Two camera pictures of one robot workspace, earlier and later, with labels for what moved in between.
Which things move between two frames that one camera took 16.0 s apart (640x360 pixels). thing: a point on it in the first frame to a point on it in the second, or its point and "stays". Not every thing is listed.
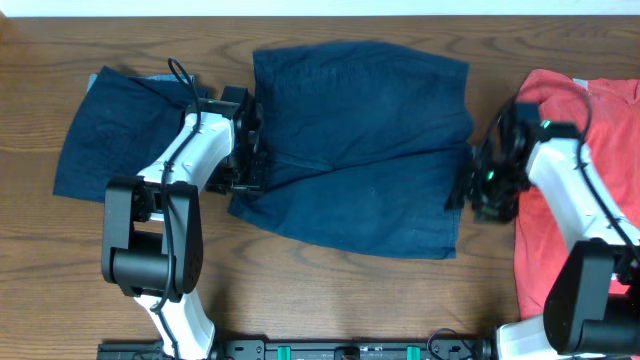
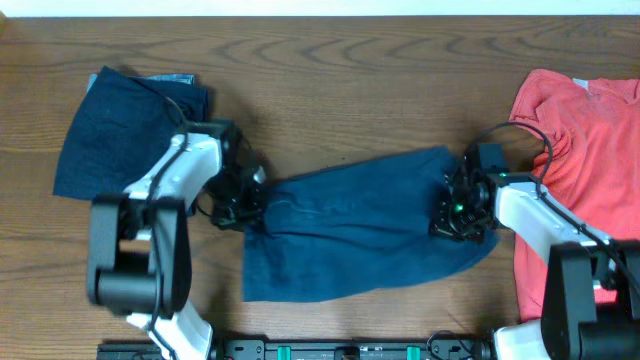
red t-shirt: [608, 117] stays
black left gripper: [255, 163] to [232, 211]
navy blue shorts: [364, 145] to [366, 227]
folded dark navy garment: [123, 123] stays
